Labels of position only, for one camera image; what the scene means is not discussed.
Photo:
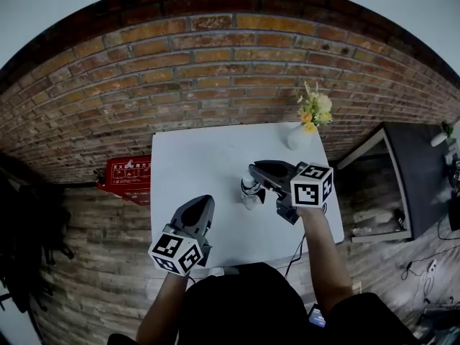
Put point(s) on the black office chair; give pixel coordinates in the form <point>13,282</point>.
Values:
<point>28,235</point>

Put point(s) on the small white potted plant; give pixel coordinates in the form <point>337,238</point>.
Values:
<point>438,139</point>

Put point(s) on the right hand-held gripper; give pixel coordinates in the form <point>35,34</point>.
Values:
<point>309,189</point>

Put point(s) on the white power strip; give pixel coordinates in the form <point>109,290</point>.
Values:
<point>430,266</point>

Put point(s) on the person's left forearm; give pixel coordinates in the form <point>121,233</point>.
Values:
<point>161,307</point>

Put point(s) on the white table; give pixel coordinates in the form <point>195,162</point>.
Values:
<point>194,164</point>

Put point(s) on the white figurine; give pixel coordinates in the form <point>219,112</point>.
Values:
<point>453,155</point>

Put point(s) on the white ceramic vase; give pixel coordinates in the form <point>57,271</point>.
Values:
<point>298,140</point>

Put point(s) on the person's right forearm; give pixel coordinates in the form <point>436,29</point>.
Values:
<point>327,261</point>

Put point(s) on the dark grey side table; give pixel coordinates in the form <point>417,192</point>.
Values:
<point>417,178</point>

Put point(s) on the yellow flower bouquet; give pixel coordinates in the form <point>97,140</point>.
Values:
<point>316,108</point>

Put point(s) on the black floor device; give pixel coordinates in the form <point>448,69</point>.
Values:
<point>400,218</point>

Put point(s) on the person's black clothing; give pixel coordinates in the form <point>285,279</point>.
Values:
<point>244,307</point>

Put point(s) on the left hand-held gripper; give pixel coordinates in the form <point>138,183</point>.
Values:
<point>190,225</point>

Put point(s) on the blue screen phone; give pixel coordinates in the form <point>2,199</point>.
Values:
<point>317,316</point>

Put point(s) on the red fire extinguisher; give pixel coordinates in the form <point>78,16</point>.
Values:
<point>100,180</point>

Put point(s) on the red fire extinguisher box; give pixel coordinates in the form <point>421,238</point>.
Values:
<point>129,176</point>

